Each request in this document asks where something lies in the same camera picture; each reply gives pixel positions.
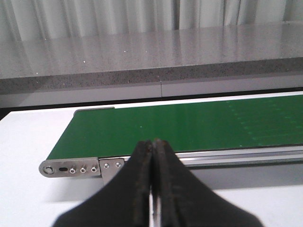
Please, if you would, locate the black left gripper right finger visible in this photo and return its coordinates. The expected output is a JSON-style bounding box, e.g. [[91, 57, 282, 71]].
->
[[152, 140, 262, 227]]

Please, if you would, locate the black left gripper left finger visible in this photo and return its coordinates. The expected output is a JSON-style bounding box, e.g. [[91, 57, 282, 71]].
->
[[54, 140, 152, 227]]

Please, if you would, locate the left conveyor end plate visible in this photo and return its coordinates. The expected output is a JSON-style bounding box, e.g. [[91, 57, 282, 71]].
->
[[39, 157, 101, 178]]

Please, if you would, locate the green conveyor belt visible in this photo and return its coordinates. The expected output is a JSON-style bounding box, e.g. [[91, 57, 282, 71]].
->
[[48, 95, 303, 160]]

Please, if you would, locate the grey stone counter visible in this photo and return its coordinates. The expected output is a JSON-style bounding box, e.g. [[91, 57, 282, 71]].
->
[[0, 21, 303, 95]]

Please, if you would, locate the grey white curtain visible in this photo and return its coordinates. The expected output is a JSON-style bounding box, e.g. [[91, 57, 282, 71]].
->
[[0, 0, 303, 42]]

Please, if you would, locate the left conveyor support bracket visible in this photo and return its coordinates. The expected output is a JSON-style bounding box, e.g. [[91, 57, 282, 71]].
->
[[99, 158, 125, 186]]

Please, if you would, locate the aluminium conveyor side rail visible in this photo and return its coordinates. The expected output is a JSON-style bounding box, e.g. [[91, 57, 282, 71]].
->
[[98, 145, 303, 169]]

